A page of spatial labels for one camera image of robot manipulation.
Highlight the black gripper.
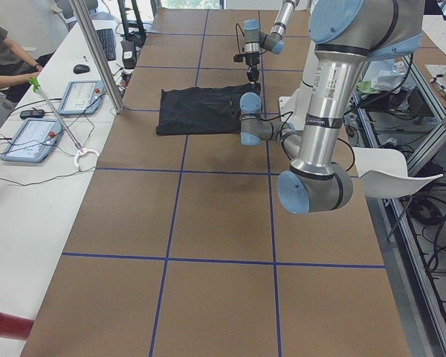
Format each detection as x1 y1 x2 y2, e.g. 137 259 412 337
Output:
245 54 260 83

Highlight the black t-shirt with logo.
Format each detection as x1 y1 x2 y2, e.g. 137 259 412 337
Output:
155 83 261 136

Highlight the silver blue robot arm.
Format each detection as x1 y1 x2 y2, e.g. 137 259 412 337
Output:
241 0 300 83
239 1 425 214

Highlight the green cloth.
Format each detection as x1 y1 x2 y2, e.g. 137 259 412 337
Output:
356 81 376 98

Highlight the black desk stand box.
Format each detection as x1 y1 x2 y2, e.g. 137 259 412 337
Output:
120 40 137 69

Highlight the black keyboard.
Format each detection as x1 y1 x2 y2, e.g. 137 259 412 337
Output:
96 28 116 61

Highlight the white plastic chair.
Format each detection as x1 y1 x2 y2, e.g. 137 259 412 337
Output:
353 147 443 199

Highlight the far teach pendant tablet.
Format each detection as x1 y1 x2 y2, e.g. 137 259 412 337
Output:
58 80 105 116

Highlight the teach pendant tablet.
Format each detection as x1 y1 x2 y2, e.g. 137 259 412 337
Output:
58 80 105 116
0 118 62 164

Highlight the black computer mouse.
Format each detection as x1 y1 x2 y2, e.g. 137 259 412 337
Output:
73 64 90 74

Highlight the black phone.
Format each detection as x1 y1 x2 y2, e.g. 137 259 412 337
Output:
19 109 45 120

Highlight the metal reacher grabber tool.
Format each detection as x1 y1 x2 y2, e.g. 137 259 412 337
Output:
28 74 100 171

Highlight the near teach pendant tablet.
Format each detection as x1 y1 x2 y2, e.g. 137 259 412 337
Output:
0 118 62 164

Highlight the person in grey shirt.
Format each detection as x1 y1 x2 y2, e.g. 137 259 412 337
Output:
0 26 54 103

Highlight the red fire extinguisher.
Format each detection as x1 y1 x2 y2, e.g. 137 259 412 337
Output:
0 312 34 341

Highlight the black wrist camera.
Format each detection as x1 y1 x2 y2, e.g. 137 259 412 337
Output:
233 54 245 62

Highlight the aluminium frame post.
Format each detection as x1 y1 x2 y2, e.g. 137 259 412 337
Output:
69 0 124 114

